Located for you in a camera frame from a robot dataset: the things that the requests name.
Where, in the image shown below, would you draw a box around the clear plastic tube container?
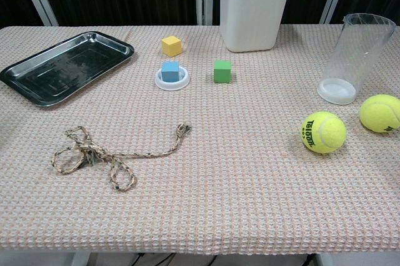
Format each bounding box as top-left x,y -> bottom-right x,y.
316,12 -> 397,105

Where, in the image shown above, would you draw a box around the blue foam cube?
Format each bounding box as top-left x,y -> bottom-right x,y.
161,61 -> 181,83

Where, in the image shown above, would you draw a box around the white desktop trash bin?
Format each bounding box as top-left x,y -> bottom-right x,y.
219,0 -> 293,53

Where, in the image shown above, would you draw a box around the beige braided rope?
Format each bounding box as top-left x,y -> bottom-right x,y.
49,124 -> 193,194

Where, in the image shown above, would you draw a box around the yellow tennis ball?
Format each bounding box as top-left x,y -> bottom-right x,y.
359,94 -> 400,134
300,111 -> 347,154

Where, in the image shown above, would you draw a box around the green foam cube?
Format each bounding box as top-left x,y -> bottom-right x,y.
213,60 -> 233,84

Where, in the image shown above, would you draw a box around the yellow foam cube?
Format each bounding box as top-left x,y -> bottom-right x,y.
161,36 -> 183,57

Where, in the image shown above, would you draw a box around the stainless steel rectangular tray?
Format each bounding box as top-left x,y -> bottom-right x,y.
0,31 -> 135,107

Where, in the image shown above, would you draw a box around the beige waffle-weave tablecloth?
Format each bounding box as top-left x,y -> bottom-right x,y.
0,25 -> 400,254

